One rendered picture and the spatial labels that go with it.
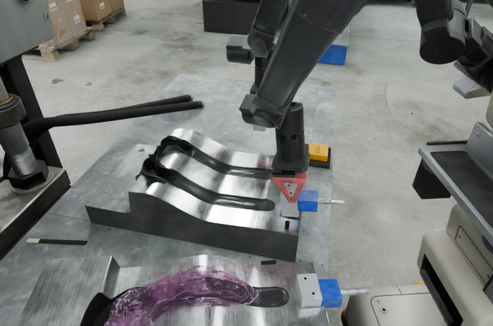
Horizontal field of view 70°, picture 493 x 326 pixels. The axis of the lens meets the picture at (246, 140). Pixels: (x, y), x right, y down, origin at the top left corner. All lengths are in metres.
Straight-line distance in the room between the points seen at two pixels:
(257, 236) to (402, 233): 1.39
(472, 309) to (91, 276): 0.72
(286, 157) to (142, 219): 0.37
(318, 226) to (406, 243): 1.19
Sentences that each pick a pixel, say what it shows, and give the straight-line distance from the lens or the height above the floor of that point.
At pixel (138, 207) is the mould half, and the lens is 0.83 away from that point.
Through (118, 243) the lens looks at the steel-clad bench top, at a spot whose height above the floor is 0.80.
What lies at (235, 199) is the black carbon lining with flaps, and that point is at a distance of 0.82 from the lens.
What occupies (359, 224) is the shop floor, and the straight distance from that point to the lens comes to 2.05.
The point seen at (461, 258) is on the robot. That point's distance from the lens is 0.94.
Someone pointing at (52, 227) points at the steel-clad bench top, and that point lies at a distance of 0.99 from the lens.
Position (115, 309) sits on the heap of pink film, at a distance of 0.68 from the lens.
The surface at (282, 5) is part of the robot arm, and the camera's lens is 0.77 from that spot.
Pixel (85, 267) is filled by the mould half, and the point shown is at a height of 0.91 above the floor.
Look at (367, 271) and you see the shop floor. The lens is 1.86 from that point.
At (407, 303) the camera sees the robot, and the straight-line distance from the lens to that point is 1.47.
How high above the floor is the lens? 1.45
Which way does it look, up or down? 35 degrees down
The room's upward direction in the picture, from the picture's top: straight up
